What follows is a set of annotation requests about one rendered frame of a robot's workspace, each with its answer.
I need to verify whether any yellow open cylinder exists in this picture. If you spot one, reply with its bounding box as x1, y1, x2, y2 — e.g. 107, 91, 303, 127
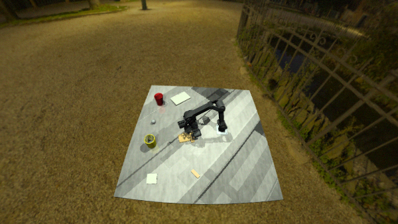
144, 135, 156, 148

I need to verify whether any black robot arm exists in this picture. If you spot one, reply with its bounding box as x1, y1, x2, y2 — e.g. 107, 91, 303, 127
177, 100, 227, 134

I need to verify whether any red plastic cup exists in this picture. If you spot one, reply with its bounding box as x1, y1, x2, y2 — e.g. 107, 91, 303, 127
154, 93, 163, 105

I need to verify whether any white flat rectangular panel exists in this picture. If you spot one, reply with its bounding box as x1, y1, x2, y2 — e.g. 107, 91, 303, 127
171, 91, 190, 105

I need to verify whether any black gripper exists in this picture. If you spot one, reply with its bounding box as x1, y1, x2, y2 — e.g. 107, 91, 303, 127
190, 122, 202, 138

